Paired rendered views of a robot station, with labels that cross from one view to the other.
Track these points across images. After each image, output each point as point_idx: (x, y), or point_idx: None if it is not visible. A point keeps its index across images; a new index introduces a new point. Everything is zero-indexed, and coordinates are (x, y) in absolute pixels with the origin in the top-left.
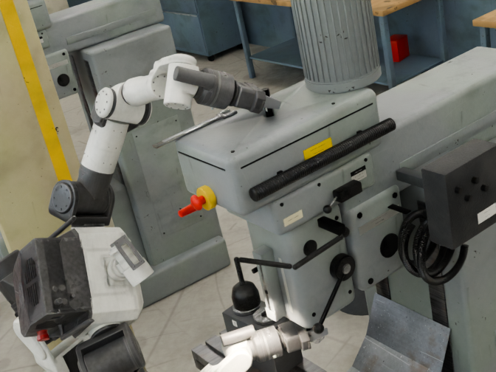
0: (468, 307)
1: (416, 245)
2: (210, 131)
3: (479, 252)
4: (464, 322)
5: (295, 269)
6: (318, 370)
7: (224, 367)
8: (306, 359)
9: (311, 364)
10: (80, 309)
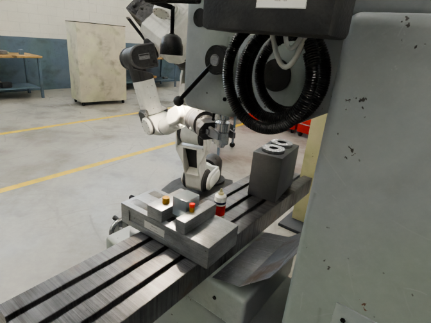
0: (306, 222)
1: (243, 49)
2: None
3: (360, 157)
4: (299, 240)
5: (144, 0)
6: (263, 210)
7: (169, 109)
8: (276, 204)
9: (270, 206)
10: (138, 16)
